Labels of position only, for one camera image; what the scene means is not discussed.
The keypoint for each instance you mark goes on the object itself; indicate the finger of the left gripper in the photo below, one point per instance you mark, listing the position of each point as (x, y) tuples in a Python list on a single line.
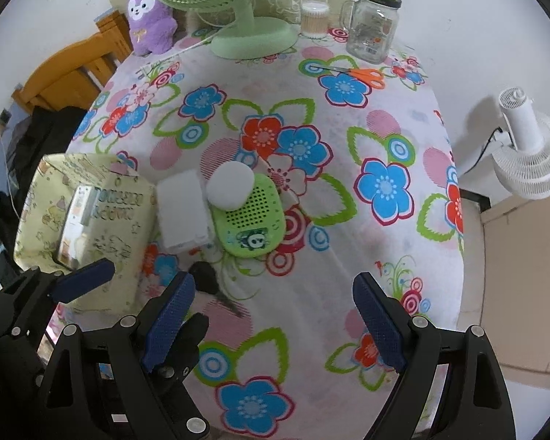
[(80, 282), (174, 357)]

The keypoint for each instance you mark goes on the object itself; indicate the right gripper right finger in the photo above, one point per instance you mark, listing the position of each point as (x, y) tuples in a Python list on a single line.
[(384, 317)]

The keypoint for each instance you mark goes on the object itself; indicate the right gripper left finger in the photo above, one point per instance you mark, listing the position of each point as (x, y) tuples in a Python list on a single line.
[(169, 311)]

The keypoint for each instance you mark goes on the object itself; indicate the black car key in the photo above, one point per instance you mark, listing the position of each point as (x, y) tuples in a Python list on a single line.
[(205, 280)]

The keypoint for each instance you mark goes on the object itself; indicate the white round sponge puff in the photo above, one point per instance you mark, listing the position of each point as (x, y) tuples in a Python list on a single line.
[(229, 186)]

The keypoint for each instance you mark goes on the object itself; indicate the white 45W charger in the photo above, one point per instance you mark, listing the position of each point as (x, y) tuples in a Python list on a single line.
[(79, 229)]

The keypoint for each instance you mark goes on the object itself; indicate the yellow cartoon storage box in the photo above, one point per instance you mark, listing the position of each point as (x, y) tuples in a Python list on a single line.
[(125, 216)]

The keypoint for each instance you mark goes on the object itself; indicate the white tissue pack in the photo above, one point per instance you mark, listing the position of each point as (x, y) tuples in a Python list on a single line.
[(183, 214)]

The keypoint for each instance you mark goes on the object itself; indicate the green perforated speaker case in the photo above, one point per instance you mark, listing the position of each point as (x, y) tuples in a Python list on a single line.
[(258, 227)]

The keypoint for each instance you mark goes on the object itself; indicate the black clothing on chair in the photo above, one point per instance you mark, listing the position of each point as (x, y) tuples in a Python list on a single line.
[(43, 133)]

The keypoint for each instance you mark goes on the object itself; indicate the floral tablecloth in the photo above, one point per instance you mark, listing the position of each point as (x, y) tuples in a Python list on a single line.
[(364, 180)]

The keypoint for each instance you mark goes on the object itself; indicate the wooden chair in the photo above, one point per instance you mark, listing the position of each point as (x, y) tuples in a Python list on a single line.
[(75, 75)]

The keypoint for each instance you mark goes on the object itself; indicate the white floor fan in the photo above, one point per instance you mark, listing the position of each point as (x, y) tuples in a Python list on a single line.
[(523, 167)]

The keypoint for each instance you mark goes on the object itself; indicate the purple plush toy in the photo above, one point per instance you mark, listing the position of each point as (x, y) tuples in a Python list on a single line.
[(151, 26)]

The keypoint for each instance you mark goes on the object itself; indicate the glass jar green lid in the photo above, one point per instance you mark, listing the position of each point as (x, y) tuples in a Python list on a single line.
[(371, 26)]

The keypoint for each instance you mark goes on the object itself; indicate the cotton swab jar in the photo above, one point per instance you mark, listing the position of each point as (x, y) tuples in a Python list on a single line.
[(314, 19)]

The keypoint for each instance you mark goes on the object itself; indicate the green desk fan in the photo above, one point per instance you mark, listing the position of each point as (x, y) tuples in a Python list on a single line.
[(224, 4)]

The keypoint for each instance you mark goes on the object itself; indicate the orange handled scissors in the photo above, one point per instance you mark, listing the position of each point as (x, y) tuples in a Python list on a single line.
[(371, 77)]

